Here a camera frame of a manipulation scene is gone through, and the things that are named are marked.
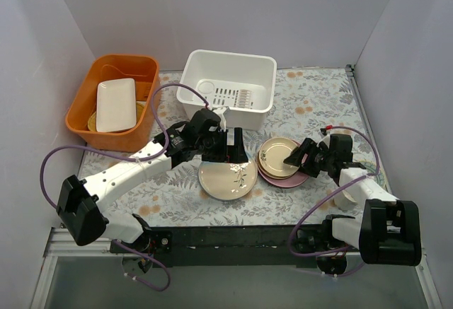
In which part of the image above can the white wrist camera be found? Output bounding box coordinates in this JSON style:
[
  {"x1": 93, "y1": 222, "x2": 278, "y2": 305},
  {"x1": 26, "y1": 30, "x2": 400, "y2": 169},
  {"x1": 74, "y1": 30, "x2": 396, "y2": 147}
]
[
  {"x1": 212, "y1": 106, "x2": 230, "y2": 130},
  {"x1": 317, "y1": 134, "x2": 331, "y2": 147}
]

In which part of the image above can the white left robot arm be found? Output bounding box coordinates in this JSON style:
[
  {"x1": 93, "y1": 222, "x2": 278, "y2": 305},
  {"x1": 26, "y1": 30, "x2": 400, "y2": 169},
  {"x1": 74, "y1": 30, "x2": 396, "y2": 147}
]
[{"x1": 56, "y1": 108, "x2": 248, "y2": 252}]

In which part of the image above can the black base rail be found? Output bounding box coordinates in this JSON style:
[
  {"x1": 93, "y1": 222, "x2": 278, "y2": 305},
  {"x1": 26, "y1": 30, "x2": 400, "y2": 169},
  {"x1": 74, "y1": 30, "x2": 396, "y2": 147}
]
[{"x1": 109, "y1": 224, "x2": 355, "y2": 269}]

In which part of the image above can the floral table mat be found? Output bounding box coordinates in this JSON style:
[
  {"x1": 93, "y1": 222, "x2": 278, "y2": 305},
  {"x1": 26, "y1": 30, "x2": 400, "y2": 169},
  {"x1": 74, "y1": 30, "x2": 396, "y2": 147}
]
[{"x1": 108, "y1": 69, "x2": 375, "y2": 226}]

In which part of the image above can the teal patterned plate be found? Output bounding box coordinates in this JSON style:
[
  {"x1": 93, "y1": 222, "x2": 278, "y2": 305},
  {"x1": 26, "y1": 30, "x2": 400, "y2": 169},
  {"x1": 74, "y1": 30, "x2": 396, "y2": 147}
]
[{"x1": 358, "y1": 161, "x2": 386, "y2": 189}]

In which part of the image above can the aluminium frame rail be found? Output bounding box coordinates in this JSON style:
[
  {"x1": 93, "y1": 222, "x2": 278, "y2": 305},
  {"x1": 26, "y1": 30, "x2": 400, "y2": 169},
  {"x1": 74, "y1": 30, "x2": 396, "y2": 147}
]
[{"x1": 30, "y1": 227, "x2": 117, "y2": 309}]

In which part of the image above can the white cup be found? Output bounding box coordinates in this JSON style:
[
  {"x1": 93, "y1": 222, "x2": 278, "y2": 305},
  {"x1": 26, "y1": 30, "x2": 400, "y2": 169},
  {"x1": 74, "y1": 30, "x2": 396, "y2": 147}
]
[{"x1": 333, "y1": 190, "x2": 357, "y2": 211}]

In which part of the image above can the cream small plate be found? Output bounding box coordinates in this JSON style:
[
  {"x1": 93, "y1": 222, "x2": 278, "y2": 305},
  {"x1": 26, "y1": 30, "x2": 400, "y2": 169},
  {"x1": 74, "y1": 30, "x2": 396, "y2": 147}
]
[{"x1": 257, "y1": 137, "x2": 298, "y2": 179}]

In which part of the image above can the pink plate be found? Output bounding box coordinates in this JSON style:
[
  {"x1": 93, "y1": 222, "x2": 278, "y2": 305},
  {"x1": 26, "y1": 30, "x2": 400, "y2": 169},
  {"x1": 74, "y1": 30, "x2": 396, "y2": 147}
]
[{"x1": 256, "y1": 156, "x2": 309, "y2": 189}]

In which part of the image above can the white plastic bin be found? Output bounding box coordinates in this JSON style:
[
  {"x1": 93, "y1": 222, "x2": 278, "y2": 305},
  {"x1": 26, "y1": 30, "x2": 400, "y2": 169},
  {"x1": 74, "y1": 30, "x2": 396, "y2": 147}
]
[{"x1": 180, "y1": 49, "x2": 277, "y2": 131}]

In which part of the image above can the white rectangular plate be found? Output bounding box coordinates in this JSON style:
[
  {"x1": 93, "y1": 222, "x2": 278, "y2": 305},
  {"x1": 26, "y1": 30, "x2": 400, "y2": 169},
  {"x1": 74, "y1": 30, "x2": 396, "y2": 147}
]
[{"x1": 96, "y1": 78, "x2": 137, "y2": 133}]

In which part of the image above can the orange plastic bin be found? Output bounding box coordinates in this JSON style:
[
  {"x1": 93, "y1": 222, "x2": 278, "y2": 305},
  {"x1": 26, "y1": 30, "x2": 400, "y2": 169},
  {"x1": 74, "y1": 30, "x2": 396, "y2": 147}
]
[{"x1": 65, "y1": 54, "x2": 160, "y2": 152}]

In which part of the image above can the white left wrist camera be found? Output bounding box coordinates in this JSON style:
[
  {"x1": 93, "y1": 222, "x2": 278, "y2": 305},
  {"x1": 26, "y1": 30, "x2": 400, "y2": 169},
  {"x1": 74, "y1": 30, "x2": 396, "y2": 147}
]
[{"x1": 212, "y1": 106, "x2": 230, "y2": 130}]

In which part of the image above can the cream floral plate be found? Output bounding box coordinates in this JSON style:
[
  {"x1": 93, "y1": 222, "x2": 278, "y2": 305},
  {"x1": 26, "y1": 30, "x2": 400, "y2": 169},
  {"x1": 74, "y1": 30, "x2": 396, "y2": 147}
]
[{"x1": 198, "y1": 161, "x2": 258, "y2": 201}]

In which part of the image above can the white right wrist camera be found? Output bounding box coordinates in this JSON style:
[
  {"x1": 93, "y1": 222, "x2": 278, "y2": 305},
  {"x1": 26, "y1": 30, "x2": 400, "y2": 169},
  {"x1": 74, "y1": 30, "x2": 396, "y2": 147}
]
[{"x1": 317, "y1": 134, "x2": 331, "y2": 147}]

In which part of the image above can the yellow plate in orange bin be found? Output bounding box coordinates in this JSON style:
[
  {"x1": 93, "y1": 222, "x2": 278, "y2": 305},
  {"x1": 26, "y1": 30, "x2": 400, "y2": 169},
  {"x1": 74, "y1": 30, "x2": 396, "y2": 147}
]
[{"x1": 87, "y1": 101, "x2": 144, "y2": 133}]

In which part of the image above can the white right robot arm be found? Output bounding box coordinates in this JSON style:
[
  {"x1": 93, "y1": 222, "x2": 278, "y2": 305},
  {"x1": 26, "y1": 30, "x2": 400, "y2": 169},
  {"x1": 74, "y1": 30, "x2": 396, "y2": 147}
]
[{"x1": 284, "y1": 134, "x2": 422, "y2": 267}]

